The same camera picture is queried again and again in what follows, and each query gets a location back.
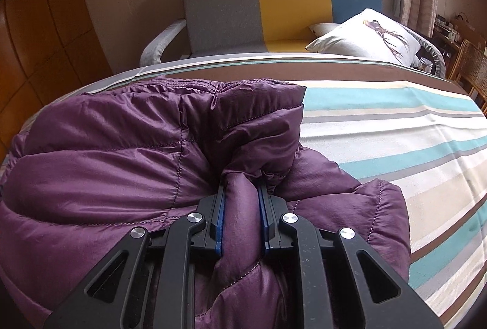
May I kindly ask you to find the purple quilted down jacket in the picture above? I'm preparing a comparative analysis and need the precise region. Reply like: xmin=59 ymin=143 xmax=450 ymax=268
xmin=1 ymin=78 xmax=410 ymax=328

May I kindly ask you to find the striped bed cover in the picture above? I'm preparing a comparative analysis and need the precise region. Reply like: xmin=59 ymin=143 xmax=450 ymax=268
xmin=17 ymin=52 xmax=486 ymax=328

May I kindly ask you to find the wicker wooden chair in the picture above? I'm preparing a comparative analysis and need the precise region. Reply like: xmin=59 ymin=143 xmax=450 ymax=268
xmin=448 ymin=40 xmax=487 ymax=115

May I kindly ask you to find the white printed cushion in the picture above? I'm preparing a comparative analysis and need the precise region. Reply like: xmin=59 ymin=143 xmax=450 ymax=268
xmin=306 ymin=9 xmax=421 ymax=67

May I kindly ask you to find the orange wooden wardrobe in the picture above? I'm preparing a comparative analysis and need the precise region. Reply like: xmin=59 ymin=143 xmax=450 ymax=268
xmin=1 ymin=0 xmax=112 ymax=156

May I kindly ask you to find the grey yellow blue armchair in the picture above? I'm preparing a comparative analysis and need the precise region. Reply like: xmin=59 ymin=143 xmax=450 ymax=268
xmin=139 ymin=0 xmax=446 ymax=77

